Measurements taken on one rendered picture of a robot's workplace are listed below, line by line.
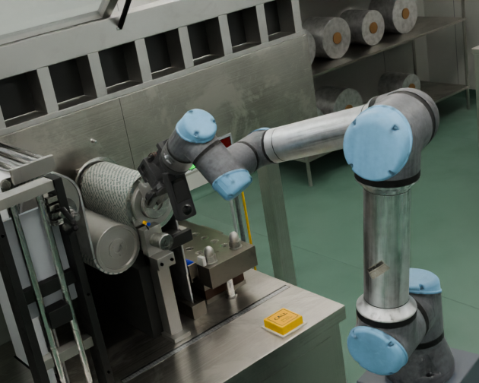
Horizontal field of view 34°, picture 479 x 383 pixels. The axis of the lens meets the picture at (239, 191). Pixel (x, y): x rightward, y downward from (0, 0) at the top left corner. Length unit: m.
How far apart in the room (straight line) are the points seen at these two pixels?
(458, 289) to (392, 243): 2.45
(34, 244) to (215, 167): 0.41
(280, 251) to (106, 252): 1.17
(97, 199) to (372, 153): 0.90
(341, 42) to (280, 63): 2.94
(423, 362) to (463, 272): 2.34
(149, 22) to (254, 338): 0.93
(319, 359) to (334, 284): 1.95
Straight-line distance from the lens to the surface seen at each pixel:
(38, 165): 1.72
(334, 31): 5.44
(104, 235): 1.86
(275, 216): 2.87
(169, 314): 1.98
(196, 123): 1.58
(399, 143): 1.31
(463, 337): 3.52
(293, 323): 1.95
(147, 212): 1.89
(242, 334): 1.97
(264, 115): 2.54
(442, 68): 6.97
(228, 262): 2.06
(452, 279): 3.96
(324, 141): 1.57
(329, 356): 2.09
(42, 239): 1.68
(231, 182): 1.57
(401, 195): 1.39
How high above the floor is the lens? 1.93
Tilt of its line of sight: 21 degrees down
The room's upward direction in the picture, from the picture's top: 10 degrees counter-clockwise
